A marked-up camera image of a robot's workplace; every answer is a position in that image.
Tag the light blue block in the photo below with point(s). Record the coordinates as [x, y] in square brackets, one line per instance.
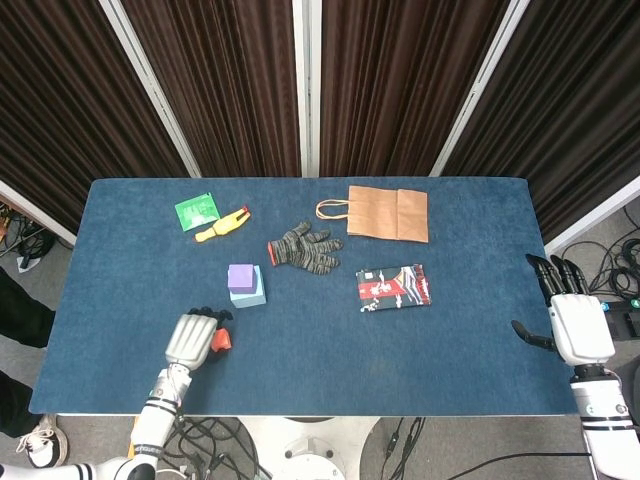
[256, 298]

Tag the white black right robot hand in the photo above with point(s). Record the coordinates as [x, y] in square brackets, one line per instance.
[582, 327]

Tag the dark patterned folded packet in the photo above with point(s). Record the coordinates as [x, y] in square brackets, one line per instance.
[392, 289]

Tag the brown curtain partition panel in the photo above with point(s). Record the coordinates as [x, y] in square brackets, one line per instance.
[575, 100]
[225, 75]
[400, 75]
[60, 100]

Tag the black trouser leg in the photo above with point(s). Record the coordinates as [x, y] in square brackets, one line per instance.
[17, 405]
[22, 315]

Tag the black power strip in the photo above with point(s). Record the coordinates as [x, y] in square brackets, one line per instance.
[625, 317]

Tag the medium purple cube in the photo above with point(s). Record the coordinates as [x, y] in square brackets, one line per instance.
[241, 277]

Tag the white black sneaker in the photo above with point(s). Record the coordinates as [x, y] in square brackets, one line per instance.
[45, 445]

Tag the small orange cube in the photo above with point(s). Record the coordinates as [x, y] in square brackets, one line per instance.
[222, 340]

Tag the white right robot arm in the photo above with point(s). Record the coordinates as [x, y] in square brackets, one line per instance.
[602, 415]

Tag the grey striped knit glove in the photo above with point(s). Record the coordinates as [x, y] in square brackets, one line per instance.
[305, 250]

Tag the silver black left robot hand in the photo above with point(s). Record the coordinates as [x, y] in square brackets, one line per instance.
[192, 337]

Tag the white paper scrap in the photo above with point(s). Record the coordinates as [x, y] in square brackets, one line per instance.
[26, 263]

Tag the yellow rubber chicken toy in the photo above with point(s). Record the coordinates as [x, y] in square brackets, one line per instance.
[222, 227]

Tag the green foil packet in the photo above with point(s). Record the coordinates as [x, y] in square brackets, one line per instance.
[196, 212]

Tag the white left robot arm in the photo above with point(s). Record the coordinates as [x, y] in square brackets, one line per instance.
[155, 430]

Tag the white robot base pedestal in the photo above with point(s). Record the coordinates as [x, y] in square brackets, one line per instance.
[310, 450]

